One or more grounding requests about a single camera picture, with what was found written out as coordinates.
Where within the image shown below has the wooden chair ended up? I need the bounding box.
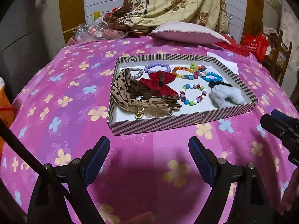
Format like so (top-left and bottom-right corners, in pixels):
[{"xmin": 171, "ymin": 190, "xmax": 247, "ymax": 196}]
[{"xmin": 262, "ymin": 30, "xmax": 292, "ymax": 86}]

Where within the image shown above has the clear plastic bag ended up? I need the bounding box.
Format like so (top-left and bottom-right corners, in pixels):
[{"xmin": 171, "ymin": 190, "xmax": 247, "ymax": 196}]
[{"xmin": 75, "ymin": 21, "xmax": 128, "ymax": 43}]

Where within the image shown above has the purple beaded bracelet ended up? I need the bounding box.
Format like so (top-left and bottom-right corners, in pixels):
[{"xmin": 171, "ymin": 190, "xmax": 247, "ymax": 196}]
[{"xmin": 143, "ymin": 62, "xmax": 172, "ymax": 74}]

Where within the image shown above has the multicolour round bead bracelet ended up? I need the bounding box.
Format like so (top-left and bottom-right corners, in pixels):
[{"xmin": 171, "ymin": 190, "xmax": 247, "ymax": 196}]
[{"xmin": 179, "ymin": 83, "xmax": 208, "ymax": 106}]

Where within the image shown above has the green blue beaded bracelet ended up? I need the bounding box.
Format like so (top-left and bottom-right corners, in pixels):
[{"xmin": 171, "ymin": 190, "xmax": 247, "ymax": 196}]
[{"xmin": 188, "ymin": 63, "xmax": 207, "ymax": 80}]

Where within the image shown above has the silver sparkly hair tie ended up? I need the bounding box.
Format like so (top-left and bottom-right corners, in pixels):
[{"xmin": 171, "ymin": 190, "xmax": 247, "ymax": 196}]
[{"xmin": 129, "ymin": 67, "xmax": 144, "ymax": 80}]

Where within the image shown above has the beige floral quilt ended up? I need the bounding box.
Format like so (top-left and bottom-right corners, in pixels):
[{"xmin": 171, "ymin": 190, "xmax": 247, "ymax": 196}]
[{"xmin": 103, "ymin": 0, "xmax": 229, "ymax": 33}]

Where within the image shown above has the dark brown scrunchie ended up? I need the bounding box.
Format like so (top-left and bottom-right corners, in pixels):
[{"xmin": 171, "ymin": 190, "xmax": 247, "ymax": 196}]
[{"xmin": 129, "ymin": 80, "xmax": 152, "ymax": 100}]

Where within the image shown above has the pink floral bedspread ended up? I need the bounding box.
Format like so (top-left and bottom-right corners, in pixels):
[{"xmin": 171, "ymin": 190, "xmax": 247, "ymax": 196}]
[{"xmin": 11, "ymin": 37, "xmax": 298, "ymax": 223}]

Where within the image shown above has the black cable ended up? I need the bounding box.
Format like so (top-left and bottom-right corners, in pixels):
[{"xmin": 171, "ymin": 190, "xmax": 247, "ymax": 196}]
[{"xmin": 0, "ymin": 118, "xmax": 70, "ymax": 199}]

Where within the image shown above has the striped jewelry tray box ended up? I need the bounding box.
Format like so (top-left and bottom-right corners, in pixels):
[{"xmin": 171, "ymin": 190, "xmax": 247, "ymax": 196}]
[{"xmin": 107, "ymin": 54, "xmax": 258, "ymax": 136}]

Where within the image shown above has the red cushion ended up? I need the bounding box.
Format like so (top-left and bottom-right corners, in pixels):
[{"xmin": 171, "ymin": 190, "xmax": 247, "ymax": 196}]
[{"xmin": 215, "ymin": 33, "xmax": 250, "ymax": 57}]

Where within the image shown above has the black hair tie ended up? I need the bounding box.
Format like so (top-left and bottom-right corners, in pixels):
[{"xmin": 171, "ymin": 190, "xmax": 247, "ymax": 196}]
[{"xmin": 208, "ymin": 80, "xmax": 233, "ymax": 89}]

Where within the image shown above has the red plastic bag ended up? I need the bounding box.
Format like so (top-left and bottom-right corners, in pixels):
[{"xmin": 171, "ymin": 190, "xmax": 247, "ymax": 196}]
[{"xmin": 241, "ymin": 32, "xmax": 269, "ymax": 62}]

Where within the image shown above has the white pink pillow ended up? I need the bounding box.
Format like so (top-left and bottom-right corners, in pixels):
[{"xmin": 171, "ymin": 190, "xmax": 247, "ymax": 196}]
[{"xmin": 149, "ymin": 22, "xmax": 231, "ymax": 45}]

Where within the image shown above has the person's right hand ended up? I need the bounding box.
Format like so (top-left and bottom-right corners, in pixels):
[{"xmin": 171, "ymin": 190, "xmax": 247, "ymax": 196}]
[{"xmin": 278, "ymin": 168, "xmax": 299, "ymax": 215}]

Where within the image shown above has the leopard print hair bow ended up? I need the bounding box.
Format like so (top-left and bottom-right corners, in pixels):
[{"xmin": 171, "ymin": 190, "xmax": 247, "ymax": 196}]
[{"xmin": 110, "ymin": 68, "xmax": 181, "ymax": 118}]

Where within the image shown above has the white fluffy scrunchie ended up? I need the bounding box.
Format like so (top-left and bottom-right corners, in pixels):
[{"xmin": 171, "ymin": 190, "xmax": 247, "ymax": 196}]
[{"xmin": 210, "ymin": 84, "xmax": 245, "ymax": 108}]

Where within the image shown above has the orange multicolour beaded bracelet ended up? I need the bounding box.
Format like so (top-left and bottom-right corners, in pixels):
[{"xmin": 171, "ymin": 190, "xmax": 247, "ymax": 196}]
[{"xmin": 172, "ymin": 66, "xmax": 199, "ymax": 80}]

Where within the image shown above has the red bow hair clip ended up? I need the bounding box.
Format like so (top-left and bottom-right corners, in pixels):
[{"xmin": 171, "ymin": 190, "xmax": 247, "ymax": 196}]
[{"xmin": 139, "ymin": 70, "xmax": 178, "ymax": 97}]

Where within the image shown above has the white paper sheet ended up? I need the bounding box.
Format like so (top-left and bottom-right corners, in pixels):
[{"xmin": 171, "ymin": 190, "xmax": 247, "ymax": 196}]
[{"xmin": 207, "ymin": 52, "xmax": 239, "ymax": 75}]

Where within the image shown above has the orange bag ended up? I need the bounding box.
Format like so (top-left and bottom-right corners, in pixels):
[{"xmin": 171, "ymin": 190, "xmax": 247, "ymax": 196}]
[{"xmin": 0, "ymin": 78, "xmax": 18, "ymax": 154}]

